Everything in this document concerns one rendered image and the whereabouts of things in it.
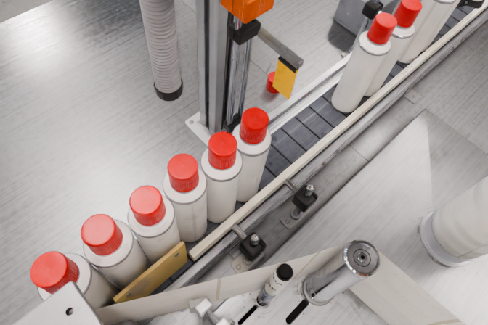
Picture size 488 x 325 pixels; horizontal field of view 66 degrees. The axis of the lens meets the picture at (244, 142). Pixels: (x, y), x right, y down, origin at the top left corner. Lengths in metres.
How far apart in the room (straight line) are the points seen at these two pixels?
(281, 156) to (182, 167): 0.28
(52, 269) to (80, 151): 0.38
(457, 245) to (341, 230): 0.16
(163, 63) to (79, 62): 0.48
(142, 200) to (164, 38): 0.16
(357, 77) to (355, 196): 0.20
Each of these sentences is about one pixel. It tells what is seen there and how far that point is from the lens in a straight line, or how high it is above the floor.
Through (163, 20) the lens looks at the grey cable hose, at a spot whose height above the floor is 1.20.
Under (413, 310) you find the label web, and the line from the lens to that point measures 0.50.
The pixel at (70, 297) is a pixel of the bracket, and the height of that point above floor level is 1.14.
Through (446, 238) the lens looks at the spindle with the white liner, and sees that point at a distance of 0.63.
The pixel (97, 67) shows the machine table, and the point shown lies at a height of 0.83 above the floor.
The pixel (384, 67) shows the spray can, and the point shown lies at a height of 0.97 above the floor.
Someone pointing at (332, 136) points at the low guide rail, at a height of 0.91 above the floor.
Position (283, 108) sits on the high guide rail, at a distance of 0.62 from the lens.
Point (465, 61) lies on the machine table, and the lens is 1.05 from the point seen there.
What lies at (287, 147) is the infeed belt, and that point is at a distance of 0.67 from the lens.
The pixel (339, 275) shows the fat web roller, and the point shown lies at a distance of 0.45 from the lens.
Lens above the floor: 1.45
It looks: 59 degrees down
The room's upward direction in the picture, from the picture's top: 9 degrees clockwise
